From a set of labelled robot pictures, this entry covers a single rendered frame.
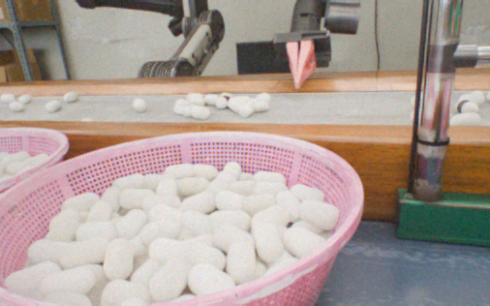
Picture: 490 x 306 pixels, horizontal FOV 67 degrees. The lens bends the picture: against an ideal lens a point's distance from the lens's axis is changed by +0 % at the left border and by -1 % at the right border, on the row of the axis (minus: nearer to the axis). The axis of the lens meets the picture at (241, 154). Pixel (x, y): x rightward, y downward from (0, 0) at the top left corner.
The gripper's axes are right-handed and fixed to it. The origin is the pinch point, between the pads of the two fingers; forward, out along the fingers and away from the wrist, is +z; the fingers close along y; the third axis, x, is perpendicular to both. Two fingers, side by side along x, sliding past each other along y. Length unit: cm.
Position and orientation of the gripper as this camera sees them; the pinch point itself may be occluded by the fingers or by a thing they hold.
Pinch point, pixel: (297, 82)
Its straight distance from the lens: 66.2
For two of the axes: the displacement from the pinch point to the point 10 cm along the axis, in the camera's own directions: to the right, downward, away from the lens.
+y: 9.5, 0.3, -3.0
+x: 2.4, 5.2, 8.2
